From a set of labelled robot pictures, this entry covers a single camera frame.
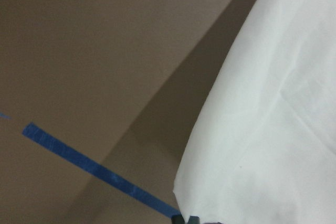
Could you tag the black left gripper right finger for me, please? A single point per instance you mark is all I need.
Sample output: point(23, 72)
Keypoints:
point(193, 220)

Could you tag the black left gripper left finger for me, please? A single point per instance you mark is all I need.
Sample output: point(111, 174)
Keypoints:
point(177, 219)

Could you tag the white long-sleeve printed shirt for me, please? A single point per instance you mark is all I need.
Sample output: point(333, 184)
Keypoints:
point(263, 147)

